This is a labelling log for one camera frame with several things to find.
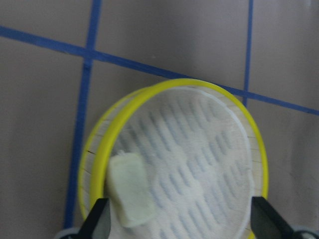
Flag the yellow steamer basket centre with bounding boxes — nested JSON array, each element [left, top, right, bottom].
[[78, 79, 269, 239]]

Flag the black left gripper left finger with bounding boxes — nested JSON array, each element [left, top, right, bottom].
[[77, 198, 111, 239]]

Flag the white bun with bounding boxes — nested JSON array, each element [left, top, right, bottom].
[[106, 153, 156, 228]]

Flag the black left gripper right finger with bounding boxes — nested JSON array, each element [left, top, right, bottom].
[[250, 197, 298, 239]]

